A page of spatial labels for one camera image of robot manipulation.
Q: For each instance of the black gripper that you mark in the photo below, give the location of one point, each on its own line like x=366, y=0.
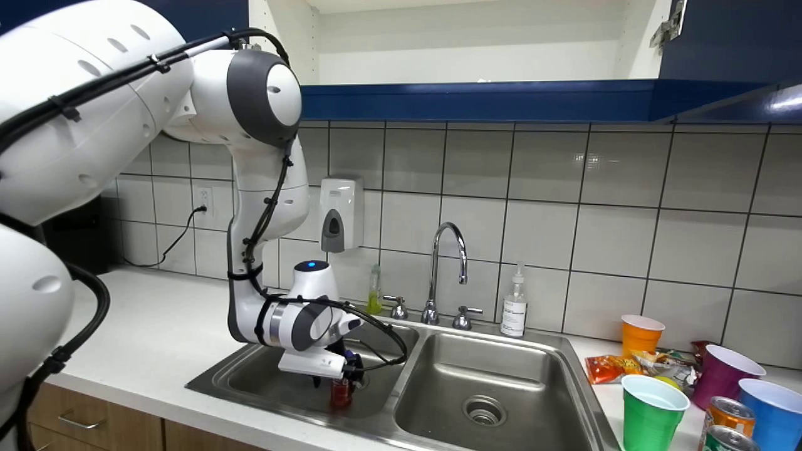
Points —
x=352, y=366

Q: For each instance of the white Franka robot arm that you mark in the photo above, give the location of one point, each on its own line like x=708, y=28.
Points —
x=91, y=125

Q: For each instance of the open white cabinet interior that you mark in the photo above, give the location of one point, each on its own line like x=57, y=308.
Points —
x=466, y=40

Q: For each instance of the metal cabinet hinge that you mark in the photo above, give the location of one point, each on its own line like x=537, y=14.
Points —
x=668, y=24

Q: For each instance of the blue cabinet door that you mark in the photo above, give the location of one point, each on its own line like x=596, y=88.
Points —
x=735, y=39

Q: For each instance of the green dish soap bottle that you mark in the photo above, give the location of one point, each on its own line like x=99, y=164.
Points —
x=374, y=297

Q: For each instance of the stainless steel double sink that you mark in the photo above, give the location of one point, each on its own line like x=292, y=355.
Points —
x=466, y=366

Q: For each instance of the chrome gooseneck faucet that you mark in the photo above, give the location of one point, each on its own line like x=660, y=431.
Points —
x=434, y=277

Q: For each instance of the sink drain strainer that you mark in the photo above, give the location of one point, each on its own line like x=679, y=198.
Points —
x=483, y=411

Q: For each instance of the clear pump sanitizer bottle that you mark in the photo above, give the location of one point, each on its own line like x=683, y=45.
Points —
x=513, y=313

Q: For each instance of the wooden drawer fronts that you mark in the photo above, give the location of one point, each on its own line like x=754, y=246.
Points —
x=91, y=422

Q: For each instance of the orange chip bag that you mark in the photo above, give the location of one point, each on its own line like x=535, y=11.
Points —
x=610, y=366

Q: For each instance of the black countertop appliance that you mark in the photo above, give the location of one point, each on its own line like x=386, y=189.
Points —
x=77, y=238

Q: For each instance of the orange plastic cup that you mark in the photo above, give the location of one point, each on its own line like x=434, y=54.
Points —
x=643, y=335

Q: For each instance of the green plastic cup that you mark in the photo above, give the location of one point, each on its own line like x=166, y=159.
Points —
x=653, y=417

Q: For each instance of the colourful snack wrapper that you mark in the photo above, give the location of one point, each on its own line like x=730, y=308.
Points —
x=673, y=366

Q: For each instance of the purple plastic cup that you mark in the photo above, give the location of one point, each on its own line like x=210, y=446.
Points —
x=720, y=377

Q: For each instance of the blue plastic cup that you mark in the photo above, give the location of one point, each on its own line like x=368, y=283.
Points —
x=772, y=417

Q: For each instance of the white wall soap dispenser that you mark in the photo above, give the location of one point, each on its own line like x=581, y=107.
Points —
x=339, y=213

